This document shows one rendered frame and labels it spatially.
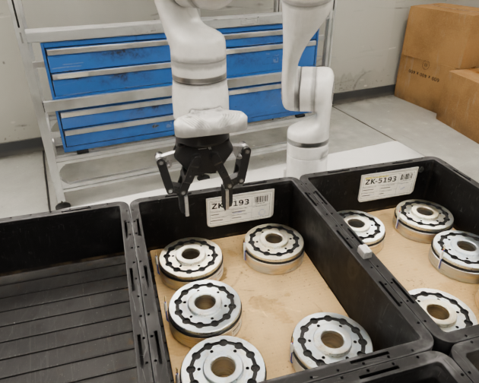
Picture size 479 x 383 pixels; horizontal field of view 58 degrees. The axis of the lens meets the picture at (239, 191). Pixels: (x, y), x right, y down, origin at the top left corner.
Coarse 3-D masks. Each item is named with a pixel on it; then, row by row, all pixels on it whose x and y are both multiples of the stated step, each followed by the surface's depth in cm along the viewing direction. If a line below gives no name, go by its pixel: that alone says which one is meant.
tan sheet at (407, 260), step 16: (384, 224) 83; (384, 240) 79; (400, 240) 79; (384, 256) 75; (400, 256) 75; (416, 256) 75; (400, 272) 71; (416, 272) 71; (432, 272) 71; (416, 288) 68; (432, 288) 68; (448, 288) 68; (464, 288) 68
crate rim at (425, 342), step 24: (192, 192) 74; (216, 192) 74; (144, 240) 62; (144, 264) 58; (360, 264) 58; (144, 288) 54; (384, 288) 55; (144, 312) 50; (408, 312) 50; (432, 336) 47; (360, 360) 45; (384, 360) 45
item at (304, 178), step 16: (400, 160) 84; (416, 160) 84; (432, 160) 85; (304, 176) 79; (320, 176) 79; (464, 176) 79; (352, 240) 62; (384, 272) 56; (400, 288) 54; (416, 304) 51; (432, 320) 49; (448, 336) 47; (464, 336) 47; (448, 352) 47
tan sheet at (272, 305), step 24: (216, 240) 79; (240, 240) 79; (240, 264) 73; (312, 264) 73; (168, 288) 68; (240, 288) 68; (264, 288) 68; (288, 288) 68; (312, 288) 68; (264, 312) 64; (288, 312) 64; (312, 312) 64; (336, 312) 64; (168, 336) 60; (240, 336) 60; (264, 336) 60; (288, 336) 60; (264, 360) 56; (288, 360) 56
